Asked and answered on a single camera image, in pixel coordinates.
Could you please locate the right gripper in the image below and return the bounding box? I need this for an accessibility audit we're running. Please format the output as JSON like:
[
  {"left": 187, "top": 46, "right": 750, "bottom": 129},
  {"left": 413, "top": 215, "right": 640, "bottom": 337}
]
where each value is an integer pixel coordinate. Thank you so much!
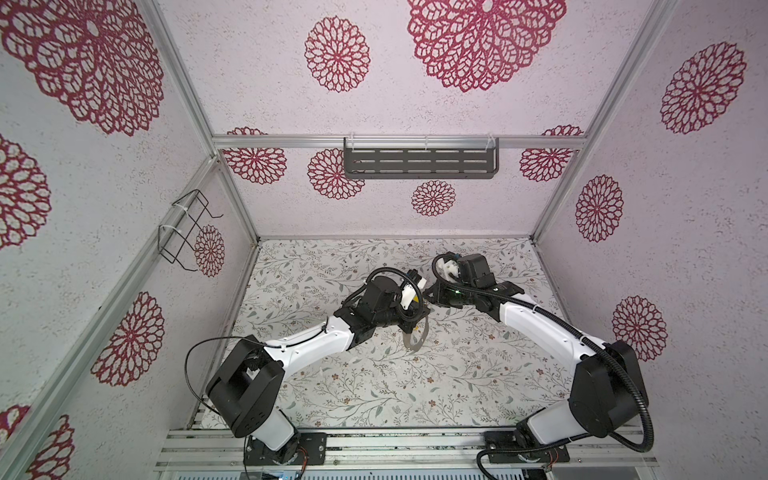
[{"left": 420, "top": 279, "right": 476, "bottom": 308}]

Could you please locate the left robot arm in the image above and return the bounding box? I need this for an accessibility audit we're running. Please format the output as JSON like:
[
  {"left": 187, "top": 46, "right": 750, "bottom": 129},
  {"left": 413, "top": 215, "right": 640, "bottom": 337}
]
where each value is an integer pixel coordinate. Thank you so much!
[{"left": 204, "top": 267, "right": 429, "bottom": 452}]

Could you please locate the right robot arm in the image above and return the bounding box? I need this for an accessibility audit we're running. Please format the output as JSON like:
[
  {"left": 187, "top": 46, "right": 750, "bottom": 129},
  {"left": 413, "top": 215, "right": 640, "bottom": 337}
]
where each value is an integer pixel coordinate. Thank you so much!
[{"left": 427, "top": 252, "right": 655, "bottom": 454}]

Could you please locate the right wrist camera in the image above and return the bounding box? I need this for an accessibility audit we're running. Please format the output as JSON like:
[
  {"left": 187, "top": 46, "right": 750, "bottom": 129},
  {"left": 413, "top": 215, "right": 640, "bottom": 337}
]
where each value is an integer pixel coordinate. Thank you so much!
[{"left": 436, "top": 253, "right": 461, "bottom": 283}]

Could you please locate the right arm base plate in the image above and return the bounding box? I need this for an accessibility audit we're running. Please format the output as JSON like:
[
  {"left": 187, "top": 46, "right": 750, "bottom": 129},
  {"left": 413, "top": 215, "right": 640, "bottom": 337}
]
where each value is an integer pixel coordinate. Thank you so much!
[{"left": 483, "top": 431, "right": 571, "bottom": 464}]

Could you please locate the grey slotted wall shelf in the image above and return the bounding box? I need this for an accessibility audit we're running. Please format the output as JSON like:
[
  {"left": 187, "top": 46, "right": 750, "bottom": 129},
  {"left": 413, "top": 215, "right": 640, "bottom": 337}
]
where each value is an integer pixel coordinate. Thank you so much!
[{"left": 342, "top": 138, "right": 499, "bottom": 180}]

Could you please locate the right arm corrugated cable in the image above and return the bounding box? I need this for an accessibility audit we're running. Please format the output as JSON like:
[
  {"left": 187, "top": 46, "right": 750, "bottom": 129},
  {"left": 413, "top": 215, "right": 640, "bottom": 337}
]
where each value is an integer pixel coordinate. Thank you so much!
[{"left": 431, "top": 251, "right": 655, "bottom": 480}]

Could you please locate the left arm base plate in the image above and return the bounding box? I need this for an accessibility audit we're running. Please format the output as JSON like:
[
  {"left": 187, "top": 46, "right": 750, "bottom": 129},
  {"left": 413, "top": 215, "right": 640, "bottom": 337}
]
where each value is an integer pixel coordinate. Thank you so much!
[{"left": 244, "top": 432, "right": 328, "bottom": 467}]

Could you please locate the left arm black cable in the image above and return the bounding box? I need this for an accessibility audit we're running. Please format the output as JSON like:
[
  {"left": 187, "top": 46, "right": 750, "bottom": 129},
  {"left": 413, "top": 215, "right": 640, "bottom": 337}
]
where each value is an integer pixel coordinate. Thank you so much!
[{"left": 183, "top": 335, "right": 265, "bottom": 421}]

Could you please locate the aluminium front rail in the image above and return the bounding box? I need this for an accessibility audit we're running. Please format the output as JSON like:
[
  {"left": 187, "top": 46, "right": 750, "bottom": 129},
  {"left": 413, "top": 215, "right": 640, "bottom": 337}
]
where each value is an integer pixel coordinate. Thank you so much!
[{"left": 150, "top": 427, "right": 659, "bottom": 473}]

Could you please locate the black wire wall basket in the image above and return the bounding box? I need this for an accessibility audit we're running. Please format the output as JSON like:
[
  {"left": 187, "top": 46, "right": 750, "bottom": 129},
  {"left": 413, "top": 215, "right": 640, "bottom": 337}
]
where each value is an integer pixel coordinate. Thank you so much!
[{"left": 156, "top": 189, "right": 226, "bottom": 278}]

